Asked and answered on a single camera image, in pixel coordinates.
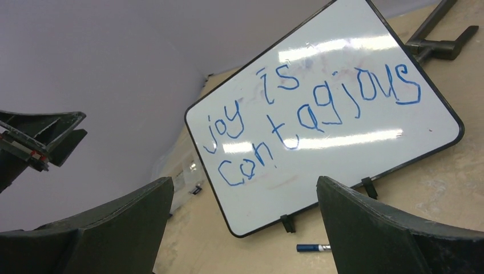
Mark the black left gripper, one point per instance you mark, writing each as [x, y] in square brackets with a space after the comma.
[30, 136]

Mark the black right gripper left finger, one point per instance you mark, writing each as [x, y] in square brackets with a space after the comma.
[121, 236]

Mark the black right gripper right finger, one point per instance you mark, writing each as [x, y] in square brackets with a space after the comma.
[368, 236]

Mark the blue marker cap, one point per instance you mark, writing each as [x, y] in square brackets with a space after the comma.
[308, 248]

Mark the white whiteboard with black frame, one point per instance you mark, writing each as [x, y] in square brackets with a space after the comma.
[338, 96]

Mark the white whiteboard marker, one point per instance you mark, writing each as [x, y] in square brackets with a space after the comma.
[324, 248]

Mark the clear plastic screw organizer box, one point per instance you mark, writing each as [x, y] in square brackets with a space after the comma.
[183, 165]

